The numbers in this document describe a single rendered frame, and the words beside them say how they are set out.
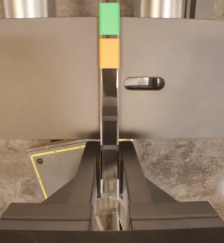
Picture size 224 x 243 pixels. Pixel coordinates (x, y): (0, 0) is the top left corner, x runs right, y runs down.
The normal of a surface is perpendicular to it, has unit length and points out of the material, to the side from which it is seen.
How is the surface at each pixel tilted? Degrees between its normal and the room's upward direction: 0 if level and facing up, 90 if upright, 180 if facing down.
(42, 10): 48
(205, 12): 0
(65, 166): 0
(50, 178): 0
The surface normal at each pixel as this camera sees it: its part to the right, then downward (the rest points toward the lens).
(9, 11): -0.41, 0.25
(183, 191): 0.01, 0.28
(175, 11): 0.35, 0.26
